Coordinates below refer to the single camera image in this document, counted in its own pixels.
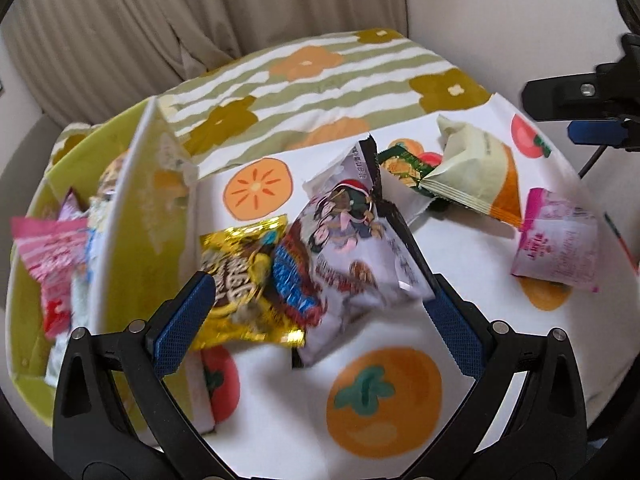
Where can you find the pale cream snack packet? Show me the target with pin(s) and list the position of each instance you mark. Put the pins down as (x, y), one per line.
(475, 175)

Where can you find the beige curtain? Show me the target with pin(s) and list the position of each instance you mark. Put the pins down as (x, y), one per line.
(150, 15)

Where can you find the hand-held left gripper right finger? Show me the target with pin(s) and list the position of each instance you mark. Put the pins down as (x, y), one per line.
(455, 332)

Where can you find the striped floral blanket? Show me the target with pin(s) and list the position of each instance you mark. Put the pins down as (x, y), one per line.
(350, 70)

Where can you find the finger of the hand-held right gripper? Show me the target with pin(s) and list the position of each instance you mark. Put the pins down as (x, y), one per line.
(565, 95)
(600, 132)

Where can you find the green snack packet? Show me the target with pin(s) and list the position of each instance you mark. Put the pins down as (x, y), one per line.
(405, 167)

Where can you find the green cardboard box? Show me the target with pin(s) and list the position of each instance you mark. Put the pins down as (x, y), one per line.
(140, 195)

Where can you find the cartoon print snack packet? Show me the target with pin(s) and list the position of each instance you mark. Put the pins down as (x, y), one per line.
(345, 245)

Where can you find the white persimmon print table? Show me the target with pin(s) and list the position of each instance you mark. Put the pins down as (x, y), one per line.
(450, 270)

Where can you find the gold snack packet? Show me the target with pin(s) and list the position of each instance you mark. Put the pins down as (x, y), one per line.
(240, 280)

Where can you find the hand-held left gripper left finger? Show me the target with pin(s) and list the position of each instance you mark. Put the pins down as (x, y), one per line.
(182, 329)

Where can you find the pink snack packet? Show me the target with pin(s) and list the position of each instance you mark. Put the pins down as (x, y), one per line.
(557, 242)

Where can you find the purple snack packet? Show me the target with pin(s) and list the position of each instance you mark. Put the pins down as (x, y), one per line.
(45, 255)

